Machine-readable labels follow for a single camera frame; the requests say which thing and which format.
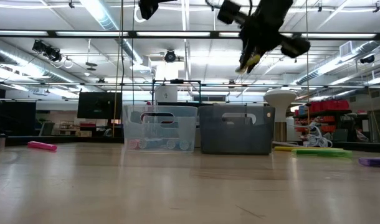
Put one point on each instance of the yellow marker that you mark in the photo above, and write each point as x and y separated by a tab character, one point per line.
286	148
253	59

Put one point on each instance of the black camera on mount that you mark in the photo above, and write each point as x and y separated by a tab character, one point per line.
50	53

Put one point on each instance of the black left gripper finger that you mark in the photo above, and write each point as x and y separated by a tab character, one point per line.
253	69
246	51

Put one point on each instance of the black rig bar with lights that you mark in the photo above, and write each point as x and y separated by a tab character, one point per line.
177	34

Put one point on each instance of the round black overhead camera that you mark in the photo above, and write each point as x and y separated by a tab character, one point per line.
169	56

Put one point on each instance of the purple marker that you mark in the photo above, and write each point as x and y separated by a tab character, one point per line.
375	162

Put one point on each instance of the green marker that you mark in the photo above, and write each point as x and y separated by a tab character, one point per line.
322	152

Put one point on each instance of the black monitor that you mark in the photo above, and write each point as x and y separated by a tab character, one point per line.
99	105

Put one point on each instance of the white plastic bin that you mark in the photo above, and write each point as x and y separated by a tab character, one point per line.
160	130

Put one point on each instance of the white numbered box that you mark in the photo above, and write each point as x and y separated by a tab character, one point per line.
166	93

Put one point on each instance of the pink marker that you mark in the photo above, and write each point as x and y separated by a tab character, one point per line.
42	146

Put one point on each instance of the blue marker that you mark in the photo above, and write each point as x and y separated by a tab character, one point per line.
143	144
171	144
184	145

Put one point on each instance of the white mushroom table lamp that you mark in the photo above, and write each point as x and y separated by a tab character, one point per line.
280	99

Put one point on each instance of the wooden shelf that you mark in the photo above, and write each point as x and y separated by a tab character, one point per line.
67	127

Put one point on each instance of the clear plastic bin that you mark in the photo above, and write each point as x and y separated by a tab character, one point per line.
131	130

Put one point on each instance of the dark smoky plastic bin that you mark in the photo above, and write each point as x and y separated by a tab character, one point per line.
236	140

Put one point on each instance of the red highlighter marker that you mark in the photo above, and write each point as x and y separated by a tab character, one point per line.
133	144

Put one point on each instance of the shelf with red bins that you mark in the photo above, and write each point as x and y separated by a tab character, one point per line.
330	105

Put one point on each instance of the grey office chair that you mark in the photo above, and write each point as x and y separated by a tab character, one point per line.
47	129

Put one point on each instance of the small black ceiling camera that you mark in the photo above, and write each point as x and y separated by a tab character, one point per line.
367	59

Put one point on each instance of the black cabinet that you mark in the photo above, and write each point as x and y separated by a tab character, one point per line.
15	118

